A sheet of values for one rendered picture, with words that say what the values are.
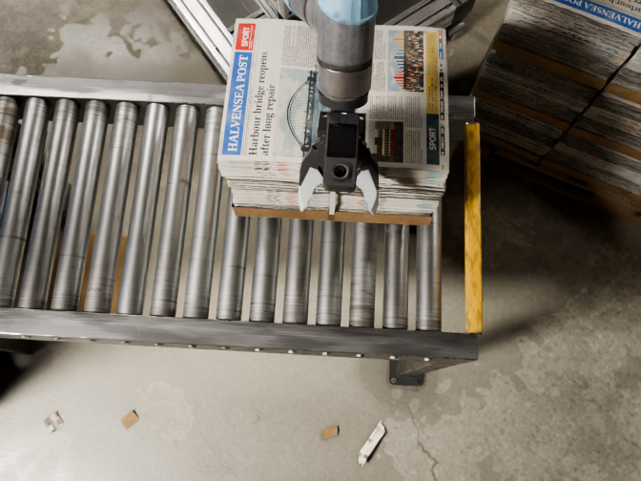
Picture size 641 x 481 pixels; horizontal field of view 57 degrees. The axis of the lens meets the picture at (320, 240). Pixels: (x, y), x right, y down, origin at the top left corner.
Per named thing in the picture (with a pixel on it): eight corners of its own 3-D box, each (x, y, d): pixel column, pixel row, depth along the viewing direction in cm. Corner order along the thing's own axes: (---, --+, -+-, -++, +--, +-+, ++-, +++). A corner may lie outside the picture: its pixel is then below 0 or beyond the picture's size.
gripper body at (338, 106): (365, 146, 94) (370, 74, 87) (364, 177, 88) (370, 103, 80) (317, 143, 95) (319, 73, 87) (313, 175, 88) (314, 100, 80)
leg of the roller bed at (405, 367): (415, 359, 190) (463, 338, 125) (415, 377, 189) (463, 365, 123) (397, 358, 190) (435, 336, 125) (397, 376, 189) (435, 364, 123)
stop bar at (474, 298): (479, 126, 124) (482, 121, 122) (482, 336, 113) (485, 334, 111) (463, 125, 124) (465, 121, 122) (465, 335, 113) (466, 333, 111)
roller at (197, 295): (232, 112, 131) (228, 101, 126) (209, 326, 119) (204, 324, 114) (209, 111, 131) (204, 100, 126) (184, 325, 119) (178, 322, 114)
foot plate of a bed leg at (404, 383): (427, 346, 191) (427, 345, 190) (426, 392, 187) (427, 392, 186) (385, 344, 191) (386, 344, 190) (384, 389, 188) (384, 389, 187)
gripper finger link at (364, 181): (389, 191, 98) (368, 146, 92) (390, 214, 93) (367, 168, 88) (372, 197, 99) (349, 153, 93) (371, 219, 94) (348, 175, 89)
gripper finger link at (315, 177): (305, 194, 99) (332, 153, 94) (302, 216, 95) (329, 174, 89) (289, 186, 98) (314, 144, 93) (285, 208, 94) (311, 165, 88)
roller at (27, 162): (56, 103, 131) (46, 93, 127) (16, 316, 119) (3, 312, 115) (33, 102, 132) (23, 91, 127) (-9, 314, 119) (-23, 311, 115)
